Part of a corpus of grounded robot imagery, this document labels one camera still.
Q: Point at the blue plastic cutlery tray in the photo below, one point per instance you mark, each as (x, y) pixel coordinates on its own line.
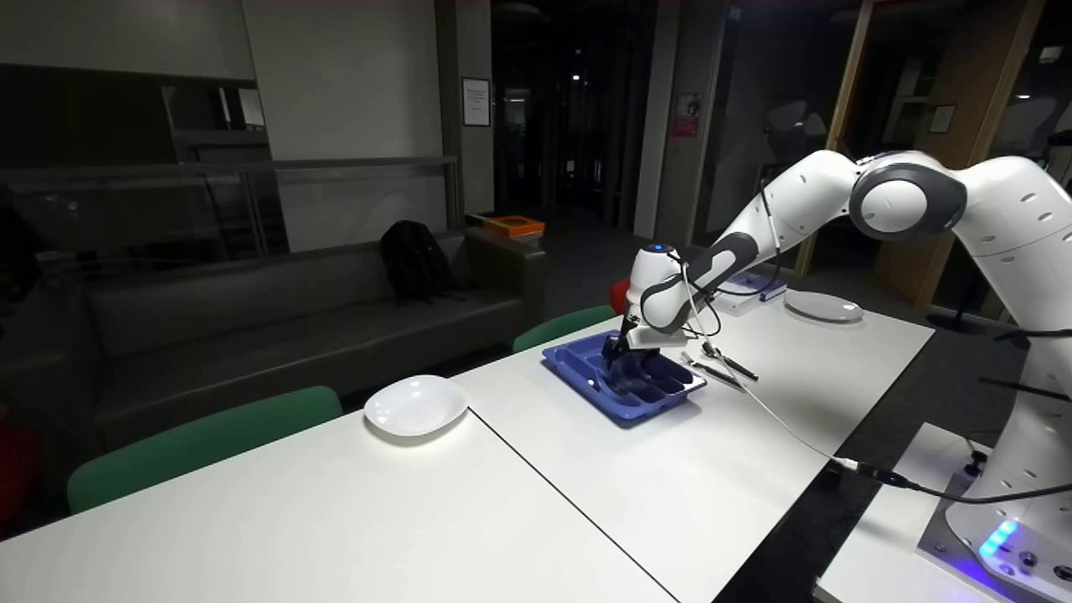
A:
(624, 395)

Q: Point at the white oval plate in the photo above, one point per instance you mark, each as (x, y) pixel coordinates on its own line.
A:
(418, 406)

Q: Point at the wall notice sign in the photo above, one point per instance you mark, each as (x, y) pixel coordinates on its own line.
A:
(478, 105)

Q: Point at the black handled knife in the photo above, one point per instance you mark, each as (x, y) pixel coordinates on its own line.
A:
(698, 367)

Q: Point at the black backpack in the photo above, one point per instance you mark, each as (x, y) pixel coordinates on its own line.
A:
(413, 263)

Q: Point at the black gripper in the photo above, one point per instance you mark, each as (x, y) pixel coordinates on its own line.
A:
(621, 353)

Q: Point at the blue book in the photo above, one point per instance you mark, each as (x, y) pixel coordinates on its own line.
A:
(755, 286)

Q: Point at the grey sofa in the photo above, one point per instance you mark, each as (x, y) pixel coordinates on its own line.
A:
(118, 361)

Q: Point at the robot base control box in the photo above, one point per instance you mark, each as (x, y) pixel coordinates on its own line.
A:
(1016, 552)

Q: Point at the grey round plate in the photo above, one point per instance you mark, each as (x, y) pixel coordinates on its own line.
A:
(825, 305)

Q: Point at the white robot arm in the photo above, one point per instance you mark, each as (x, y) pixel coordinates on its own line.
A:
(1006, 211)

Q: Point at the red chair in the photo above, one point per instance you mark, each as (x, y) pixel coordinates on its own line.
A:
(618, 295)

